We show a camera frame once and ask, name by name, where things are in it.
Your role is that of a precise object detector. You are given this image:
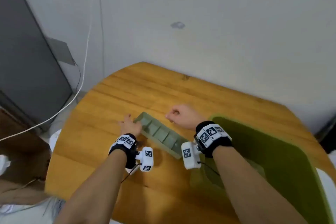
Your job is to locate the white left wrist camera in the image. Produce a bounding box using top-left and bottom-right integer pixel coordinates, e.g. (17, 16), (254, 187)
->
(135, 147), (154, 172)

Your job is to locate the person's right hand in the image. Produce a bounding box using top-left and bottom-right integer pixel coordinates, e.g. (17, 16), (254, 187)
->
(165, 104), (208, 130)

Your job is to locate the grey flat panel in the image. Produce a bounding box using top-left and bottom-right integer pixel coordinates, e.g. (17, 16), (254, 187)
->
(47, 37), (77, 66)

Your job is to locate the black wristband with markers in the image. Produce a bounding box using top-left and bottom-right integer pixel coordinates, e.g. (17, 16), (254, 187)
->
(194, 121), (233, 158)
(109, 134), (138, 169)

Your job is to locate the black left wristband with markers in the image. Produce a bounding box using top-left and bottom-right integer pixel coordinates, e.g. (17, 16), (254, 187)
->
(109, 134), (138, 169)

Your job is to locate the white cable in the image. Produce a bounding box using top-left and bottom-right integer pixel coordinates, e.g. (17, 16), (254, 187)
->
(0, 22), (92, 142)

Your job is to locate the white crumpled bag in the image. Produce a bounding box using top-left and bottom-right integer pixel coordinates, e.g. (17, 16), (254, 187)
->
(0, 154), (11, 177)

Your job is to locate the green plastic bin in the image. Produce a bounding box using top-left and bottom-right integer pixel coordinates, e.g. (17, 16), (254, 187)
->
(190, 116), (334, 224)

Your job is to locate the black right wristband with markers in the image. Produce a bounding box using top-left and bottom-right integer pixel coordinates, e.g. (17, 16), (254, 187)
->
(194, 121), (233, 158)

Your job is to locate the green compartment tray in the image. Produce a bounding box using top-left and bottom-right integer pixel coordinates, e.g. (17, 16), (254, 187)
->
(133, 112), (190, 160)

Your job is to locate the white object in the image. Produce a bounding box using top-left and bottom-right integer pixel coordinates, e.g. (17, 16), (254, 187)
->
(314, 167), (336, 224)

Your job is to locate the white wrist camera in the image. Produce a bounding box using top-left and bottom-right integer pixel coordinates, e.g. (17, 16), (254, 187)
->
(181, 141), (202, 170)
(135, 147), (154, 172)

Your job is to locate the brown cardboard box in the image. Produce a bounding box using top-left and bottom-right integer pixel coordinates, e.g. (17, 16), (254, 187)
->
(0, 110), (53, 206)

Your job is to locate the person's left hand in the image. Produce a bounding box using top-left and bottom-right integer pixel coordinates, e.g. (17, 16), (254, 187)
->
(119, 114), (144, 138)

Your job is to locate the person's right forearm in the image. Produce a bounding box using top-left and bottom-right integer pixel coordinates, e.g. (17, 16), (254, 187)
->
(212, 145), (308, 224)

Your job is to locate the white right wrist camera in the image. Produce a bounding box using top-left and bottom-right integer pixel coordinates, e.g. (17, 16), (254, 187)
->
(181, 141), (202, 170)

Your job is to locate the grey cabinet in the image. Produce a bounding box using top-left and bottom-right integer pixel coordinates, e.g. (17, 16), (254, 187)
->
(0, 0), (74, 134)

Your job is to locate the person's left forearm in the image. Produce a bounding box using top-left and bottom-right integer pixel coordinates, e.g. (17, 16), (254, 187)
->
(54, 149), (130, 224)

